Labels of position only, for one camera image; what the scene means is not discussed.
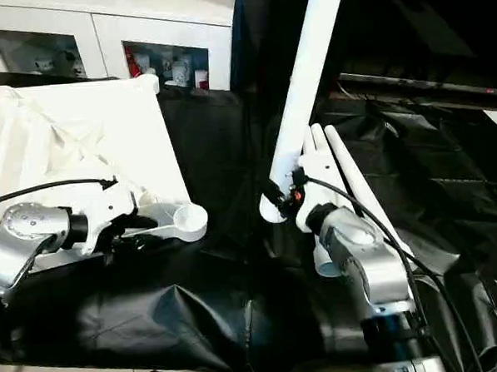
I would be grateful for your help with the white plastic table leg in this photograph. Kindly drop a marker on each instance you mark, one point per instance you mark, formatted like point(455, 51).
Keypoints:
point(306, 83)
point(318, 141)
point(327, 263)
point(357, 180)

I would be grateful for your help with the white table top frame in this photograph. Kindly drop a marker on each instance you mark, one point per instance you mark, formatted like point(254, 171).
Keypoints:
point(79, 136)

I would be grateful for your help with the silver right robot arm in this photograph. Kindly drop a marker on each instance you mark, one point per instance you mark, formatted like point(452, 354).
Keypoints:
point(360, 255)

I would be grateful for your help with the black work mat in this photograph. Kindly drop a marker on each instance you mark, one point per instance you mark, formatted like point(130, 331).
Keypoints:
point(197, 322)

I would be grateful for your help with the white glass-door cabinet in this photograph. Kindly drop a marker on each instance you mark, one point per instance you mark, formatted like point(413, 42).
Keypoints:
point(99, 31)

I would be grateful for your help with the black metal rail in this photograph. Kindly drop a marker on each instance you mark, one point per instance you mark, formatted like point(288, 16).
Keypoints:
point(427, 85)

